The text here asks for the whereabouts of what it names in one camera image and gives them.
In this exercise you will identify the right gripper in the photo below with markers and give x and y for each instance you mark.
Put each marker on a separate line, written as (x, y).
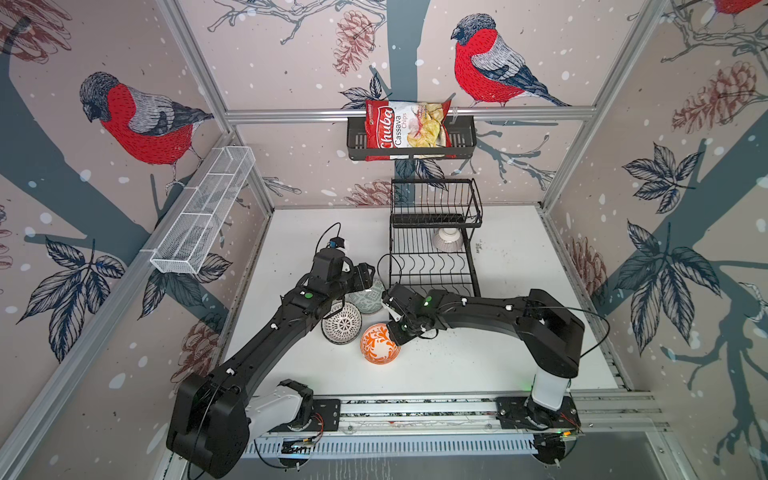
(399, 340)

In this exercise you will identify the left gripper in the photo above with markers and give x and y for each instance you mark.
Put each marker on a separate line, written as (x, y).
(361, 276)

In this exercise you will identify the orange floral bowl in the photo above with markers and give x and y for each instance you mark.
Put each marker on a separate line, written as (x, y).
(376, 345)

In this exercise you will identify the pink striped bowl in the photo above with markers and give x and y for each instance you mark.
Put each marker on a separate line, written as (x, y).
(448, 240)

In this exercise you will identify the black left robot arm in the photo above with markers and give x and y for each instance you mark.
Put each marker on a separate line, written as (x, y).
(209, 426)

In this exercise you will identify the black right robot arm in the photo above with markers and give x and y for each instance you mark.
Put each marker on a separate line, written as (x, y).
(550, 332)

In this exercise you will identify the green patterned bowl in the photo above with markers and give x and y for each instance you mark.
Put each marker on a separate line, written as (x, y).
(367, 301)

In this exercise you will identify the black white lattice bowl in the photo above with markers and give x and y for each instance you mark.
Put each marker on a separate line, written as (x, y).
(343, 324)

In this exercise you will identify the red cassava chips bag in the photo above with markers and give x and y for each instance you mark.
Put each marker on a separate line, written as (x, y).
(406, 125)

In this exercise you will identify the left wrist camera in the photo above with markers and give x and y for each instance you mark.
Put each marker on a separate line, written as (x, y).
(336, 243)

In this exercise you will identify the black wire dish rack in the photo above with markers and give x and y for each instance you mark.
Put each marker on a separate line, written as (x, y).
(431, 226)

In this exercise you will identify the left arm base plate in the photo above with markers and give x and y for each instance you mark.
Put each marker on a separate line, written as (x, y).
(324, 416)

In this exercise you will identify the white mesh wall shelf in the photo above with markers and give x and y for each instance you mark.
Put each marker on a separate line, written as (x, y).
(191, 237)

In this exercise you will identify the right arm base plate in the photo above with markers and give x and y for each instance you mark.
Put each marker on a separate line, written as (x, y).
(522, 413)

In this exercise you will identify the black wall basket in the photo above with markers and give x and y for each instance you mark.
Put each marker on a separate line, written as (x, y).
(456, 139)

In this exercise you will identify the aluminium mounting rail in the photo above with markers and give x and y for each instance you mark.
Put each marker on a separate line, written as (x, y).
(598, 410)

